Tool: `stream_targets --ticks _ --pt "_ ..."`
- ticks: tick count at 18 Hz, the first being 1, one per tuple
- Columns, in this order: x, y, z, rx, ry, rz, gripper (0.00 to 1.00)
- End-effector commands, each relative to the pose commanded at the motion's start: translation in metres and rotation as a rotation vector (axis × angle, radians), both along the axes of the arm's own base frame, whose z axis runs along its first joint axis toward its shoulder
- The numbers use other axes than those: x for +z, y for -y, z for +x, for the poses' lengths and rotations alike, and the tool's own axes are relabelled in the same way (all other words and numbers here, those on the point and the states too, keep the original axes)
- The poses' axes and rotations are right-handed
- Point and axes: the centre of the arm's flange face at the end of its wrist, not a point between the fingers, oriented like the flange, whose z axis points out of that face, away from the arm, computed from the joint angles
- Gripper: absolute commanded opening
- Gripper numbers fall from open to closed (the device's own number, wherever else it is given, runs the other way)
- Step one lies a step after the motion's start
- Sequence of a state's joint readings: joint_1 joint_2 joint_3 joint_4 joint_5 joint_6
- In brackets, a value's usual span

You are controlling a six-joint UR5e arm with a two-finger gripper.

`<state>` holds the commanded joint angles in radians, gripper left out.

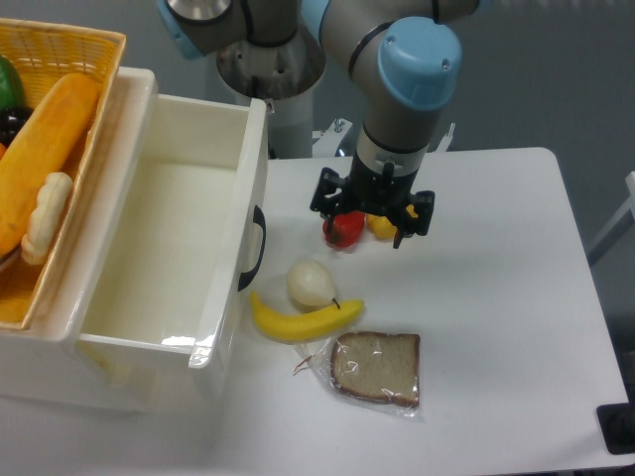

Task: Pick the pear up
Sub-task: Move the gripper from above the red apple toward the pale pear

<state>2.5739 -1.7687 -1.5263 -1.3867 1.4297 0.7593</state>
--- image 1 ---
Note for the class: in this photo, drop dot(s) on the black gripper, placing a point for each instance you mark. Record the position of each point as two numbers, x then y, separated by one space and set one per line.
379 193

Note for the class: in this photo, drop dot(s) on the pale white pear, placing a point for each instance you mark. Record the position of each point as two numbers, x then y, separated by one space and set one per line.
311 286

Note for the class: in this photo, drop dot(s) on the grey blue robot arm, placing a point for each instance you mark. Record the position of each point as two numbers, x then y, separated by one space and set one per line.
401 54

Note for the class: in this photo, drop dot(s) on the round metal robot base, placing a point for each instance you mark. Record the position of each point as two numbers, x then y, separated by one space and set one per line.
285 78

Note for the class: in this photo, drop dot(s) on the yellow bell pepper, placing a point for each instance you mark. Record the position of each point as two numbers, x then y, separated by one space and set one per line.
381 227

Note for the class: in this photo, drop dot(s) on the red bell pepper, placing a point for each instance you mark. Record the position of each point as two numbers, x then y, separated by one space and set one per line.
344 230

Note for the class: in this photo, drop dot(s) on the yellow banana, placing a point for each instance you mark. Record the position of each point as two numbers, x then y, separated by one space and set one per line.
304 326

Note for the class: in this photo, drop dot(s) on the bread slice in plastic bag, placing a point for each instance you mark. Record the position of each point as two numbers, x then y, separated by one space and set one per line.
379 371

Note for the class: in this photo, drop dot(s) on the white plastic drawer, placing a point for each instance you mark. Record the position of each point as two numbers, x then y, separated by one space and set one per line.
167 296

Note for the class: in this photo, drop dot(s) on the white drawer cabinet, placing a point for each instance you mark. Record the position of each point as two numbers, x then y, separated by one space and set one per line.
47 362

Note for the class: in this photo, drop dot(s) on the cream white pastry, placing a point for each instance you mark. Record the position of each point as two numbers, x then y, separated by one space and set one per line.
44 221

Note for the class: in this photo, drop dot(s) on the black object at table edge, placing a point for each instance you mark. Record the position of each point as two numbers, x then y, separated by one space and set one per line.
617 427

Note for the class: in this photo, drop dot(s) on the orange baguette loaf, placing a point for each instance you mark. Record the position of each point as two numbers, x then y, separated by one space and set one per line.
40 148

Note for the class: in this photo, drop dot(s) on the yellow woven basket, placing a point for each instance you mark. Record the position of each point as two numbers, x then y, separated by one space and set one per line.
67 73

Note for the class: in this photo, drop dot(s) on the dark purple grapes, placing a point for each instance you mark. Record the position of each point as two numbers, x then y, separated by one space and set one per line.
12 120

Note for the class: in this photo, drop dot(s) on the green bell pepper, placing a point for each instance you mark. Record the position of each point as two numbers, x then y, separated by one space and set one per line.
11 87

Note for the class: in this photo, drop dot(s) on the black drawer handle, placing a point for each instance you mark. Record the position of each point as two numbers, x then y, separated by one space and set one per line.
257 245

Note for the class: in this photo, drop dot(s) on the white frame at right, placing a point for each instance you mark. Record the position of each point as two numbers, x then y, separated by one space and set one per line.
615 227

